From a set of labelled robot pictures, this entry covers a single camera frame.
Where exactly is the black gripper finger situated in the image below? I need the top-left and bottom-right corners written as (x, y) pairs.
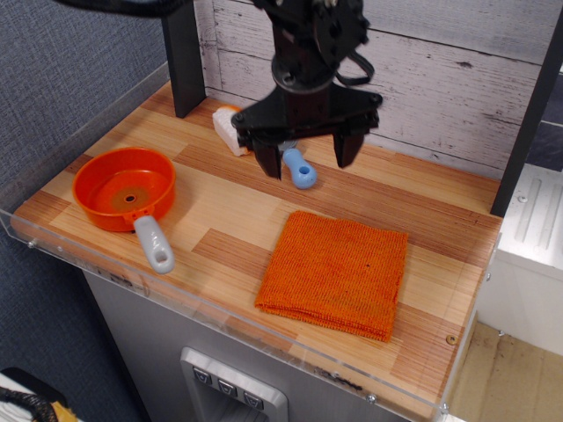
top-left (252, 139), bottom-right (282, 179)
top-left (333, 129), bottom-right (365, 168)

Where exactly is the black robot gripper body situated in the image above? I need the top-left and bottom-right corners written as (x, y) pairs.
top-left (231, 84), bottom-right (383, 149)

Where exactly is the orange cloth napkin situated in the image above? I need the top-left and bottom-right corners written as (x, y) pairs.
top-left (254, 211), bottom-right (408, 342)

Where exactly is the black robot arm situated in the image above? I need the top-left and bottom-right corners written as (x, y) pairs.
top-left (231, 1), bottom-right (383, 178)

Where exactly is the grey and blue toy spoon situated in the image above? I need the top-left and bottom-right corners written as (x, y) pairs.
top-left (281, 142), bottom-right (318, 190)

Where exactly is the white and orange toy sushi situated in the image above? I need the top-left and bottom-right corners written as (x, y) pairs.
top-left (212, 105), bottom-right (250, 156)

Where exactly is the white ribbed side platform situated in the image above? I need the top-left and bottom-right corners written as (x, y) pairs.
top-left (499, 164), bottom-right (562, 270)

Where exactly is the grey toy fridge cabinet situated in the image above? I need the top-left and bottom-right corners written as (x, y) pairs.
top-left (81, 268), bottom-right (423, 422)

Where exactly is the silver dispenser button panel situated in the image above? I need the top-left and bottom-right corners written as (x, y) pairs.
top-left (180, 347), bottom-right (289, 421)

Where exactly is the clear acrylic table guard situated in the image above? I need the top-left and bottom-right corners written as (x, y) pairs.
top-left (1, 55), bottom-right (501, 421)

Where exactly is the dark left frame post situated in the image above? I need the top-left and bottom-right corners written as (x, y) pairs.
top-left (161, 1), bottom-right (207, 119)

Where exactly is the dark frame post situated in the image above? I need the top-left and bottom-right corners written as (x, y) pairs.
top-left (161, 1), bottom-right (207, 119)
top-left (490, 11), bottom-right (562, 217)

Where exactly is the orange toy pan grey handle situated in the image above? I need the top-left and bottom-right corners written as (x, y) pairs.
top-left (72, 147), bottom-right (176, 274)

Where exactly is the dark right frame post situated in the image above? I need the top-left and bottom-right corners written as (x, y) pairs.
top-left (490, 11), bottom-right (562, 217)

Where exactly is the black braided cable bottom left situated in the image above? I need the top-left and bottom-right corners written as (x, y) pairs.
top-left (0, 386), bottom-right (58, 422)

